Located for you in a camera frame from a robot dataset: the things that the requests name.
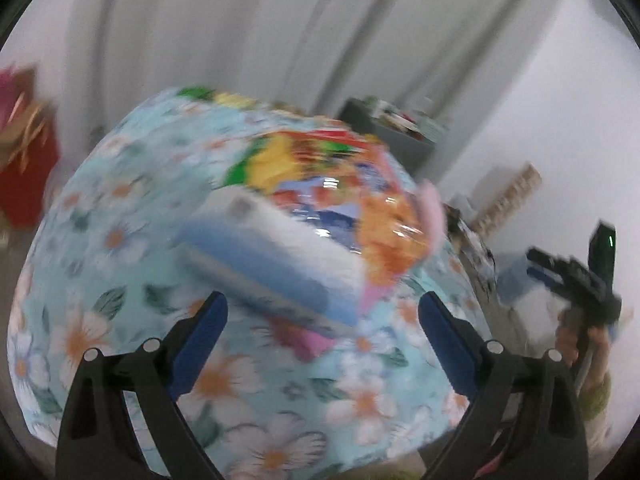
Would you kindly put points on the assorted small bottles and boxes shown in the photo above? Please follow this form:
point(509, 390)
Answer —
point(405, 117)

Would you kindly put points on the grey cabinet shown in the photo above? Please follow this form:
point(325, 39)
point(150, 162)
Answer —
point(395, 150)

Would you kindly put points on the orange snack packet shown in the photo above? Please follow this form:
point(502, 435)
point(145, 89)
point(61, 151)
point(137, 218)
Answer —
point(395, 230)

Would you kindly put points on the patterned cardboard box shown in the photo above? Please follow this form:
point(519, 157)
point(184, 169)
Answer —
point(510, 195)

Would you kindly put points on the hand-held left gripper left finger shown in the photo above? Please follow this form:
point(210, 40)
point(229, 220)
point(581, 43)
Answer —
point(200, 345)

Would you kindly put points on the yellow green snack packet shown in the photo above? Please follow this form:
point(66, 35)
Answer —
point(265, 160)

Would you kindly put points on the small yellow packet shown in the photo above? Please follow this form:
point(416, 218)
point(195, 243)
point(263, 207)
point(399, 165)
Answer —
point(234, 99)

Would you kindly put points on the floral light blue blanket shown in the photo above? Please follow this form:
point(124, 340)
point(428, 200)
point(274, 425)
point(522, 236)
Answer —
point(120, 240)

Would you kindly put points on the pink packet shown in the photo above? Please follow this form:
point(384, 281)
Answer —
point(432, 215)

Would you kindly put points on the blue and white tissue pack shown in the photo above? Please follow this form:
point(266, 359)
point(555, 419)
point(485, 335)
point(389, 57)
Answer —
point(270, 255)

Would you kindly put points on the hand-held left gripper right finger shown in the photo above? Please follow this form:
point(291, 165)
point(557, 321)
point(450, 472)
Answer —
point(445, 345)

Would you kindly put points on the red snack packet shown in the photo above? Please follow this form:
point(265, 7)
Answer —
point(340, 140)

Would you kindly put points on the white curtain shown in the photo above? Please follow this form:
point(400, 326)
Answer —
point(225, 25)

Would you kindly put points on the blue water jug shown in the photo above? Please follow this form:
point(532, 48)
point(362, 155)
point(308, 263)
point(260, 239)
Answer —
point(520, 280)

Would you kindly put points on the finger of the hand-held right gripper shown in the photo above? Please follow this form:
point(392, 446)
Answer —
point(550, 259)
point(547, 281)

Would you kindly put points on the red gift box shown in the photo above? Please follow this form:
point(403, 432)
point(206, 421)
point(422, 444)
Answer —
point(25, 175)

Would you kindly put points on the person's right hand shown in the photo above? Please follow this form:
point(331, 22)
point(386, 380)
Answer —
point(567, 340)

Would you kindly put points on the small green packet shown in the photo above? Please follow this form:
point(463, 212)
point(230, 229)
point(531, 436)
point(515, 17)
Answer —
point(194, 93)

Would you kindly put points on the cluttered brown low table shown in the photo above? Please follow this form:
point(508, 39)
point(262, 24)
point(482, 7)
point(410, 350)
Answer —
point(470, 245)

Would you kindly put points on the blue snack packet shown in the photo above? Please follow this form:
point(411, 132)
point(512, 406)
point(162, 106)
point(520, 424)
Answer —
point(325, 210)

